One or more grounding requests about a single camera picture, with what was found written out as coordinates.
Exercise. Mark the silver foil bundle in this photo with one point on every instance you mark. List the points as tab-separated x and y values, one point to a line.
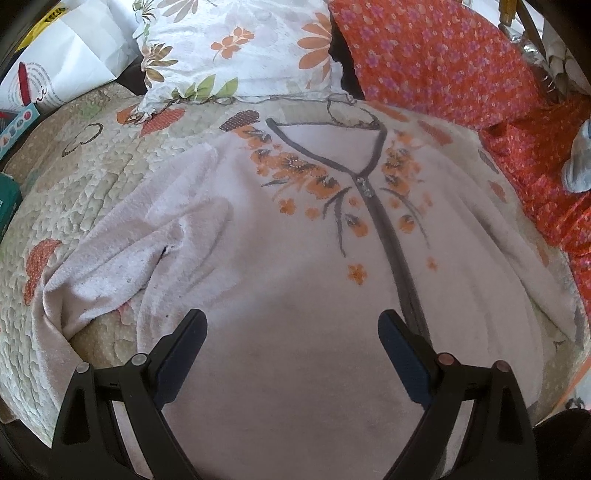
531	46

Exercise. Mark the heart-patterned quilt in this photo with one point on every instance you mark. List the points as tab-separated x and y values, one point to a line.
92	184

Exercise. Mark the teal box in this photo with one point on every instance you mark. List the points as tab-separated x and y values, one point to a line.
8	198

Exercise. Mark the yellow printed bag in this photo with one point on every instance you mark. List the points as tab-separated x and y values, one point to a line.
53	14

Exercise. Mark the white fleece cardigan orange flowers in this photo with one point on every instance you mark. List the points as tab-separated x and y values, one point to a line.
277	277

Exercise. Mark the colourful printed box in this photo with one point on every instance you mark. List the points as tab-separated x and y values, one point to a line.
16	127

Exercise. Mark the white paper bag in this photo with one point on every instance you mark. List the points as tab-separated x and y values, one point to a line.
69	55

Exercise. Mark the white floral pillow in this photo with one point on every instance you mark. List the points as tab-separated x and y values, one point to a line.
258	60

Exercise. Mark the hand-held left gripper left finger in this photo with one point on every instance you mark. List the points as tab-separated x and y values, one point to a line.
178	364

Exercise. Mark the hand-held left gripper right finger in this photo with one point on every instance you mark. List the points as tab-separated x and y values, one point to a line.
406	360

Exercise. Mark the pale grey-blue cloth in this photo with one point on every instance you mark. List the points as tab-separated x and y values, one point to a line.
579	166

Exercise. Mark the orange floral bedspread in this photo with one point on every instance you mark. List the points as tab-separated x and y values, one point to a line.
438	60

